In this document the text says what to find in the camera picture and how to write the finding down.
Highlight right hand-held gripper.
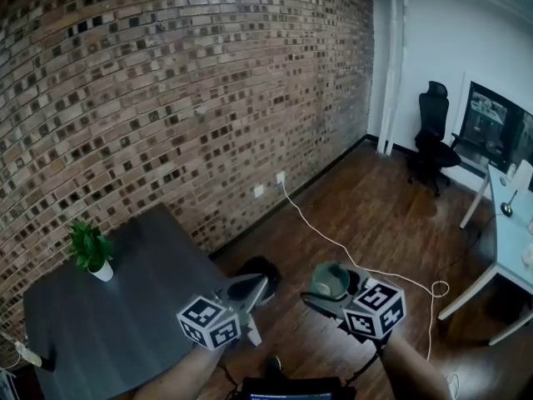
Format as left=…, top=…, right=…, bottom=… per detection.
left=300, top=269, right=406, bottom=341

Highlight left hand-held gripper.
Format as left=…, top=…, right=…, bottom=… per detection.
left=177, top=272, right=271, bottom=352

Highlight green glass cup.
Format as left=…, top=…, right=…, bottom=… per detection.
left=310, top=262, right=351, bottom=301

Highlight person's left forearm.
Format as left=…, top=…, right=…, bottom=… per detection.
left=149, top=346, right=226, bottom=400

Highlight person's right forearm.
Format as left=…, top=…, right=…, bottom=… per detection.
left=381, top=333, right=453, bottom=400

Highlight black trash bin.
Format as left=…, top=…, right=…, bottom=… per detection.
left=235, top=255, right=282, bottom=303

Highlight black chest-worn screen device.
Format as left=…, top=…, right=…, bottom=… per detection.
left=241, top=375, right=357, bottom=400

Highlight dark grey table white legs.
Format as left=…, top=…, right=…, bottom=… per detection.
left=22, top=202, right=241, bottom=400

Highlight green plant in white pot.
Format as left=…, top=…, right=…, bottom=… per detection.
left=67, top=219, right=115, bottom=283

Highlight light blue desk white legs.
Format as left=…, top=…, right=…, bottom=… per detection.
left=436, top=164, right=533, bottom=348

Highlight black office chair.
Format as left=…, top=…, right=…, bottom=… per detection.
left=406, top=80, right=463, bottom=198

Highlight long white charging cable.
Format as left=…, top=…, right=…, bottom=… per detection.
left=281, top=181, right=451, bottom=362

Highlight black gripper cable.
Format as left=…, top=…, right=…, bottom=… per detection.
left=345, top=343, right=386, bottom=387
left=216, top=362, right=242, bottom=395

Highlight white wall pipe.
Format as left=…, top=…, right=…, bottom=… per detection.
left=376, top=0, right=407, bottom=156

